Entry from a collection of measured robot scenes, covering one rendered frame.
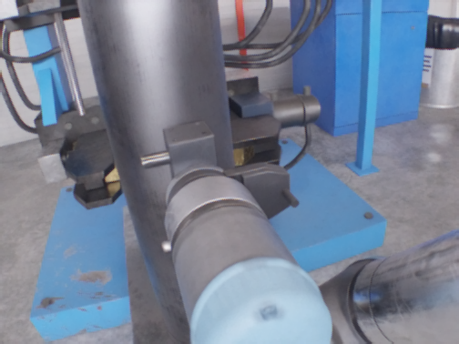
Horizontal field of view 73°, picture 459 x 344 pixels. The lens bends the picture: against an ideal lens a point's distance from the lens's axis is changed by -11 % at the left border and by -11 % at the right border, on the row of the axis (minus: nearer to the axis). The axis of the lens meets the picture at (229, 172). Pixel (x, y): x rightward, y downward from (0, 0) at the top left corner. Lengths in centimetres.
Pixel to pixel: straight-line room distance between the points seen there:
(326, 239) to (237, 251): 96
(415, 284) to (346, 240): 96
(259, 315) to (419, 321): 13
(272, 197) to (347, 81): 183
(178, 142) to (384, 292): 23
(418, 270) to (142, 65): 40
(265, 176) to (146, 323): 68
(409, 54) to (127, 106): 212
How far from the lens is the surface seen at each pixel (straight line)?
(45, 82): 112
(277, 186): 36
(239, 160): 90
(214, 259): 23
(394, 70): 238
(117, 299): 109
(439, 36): 277
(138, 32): 48
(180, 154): 35
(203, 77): 51
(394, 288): 29
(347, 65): 214
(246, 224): 25
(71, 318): 115
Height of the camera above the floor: 88
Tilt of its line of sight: 28 degrees down
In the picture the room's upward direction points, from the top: 6 degrees counter-clockwise
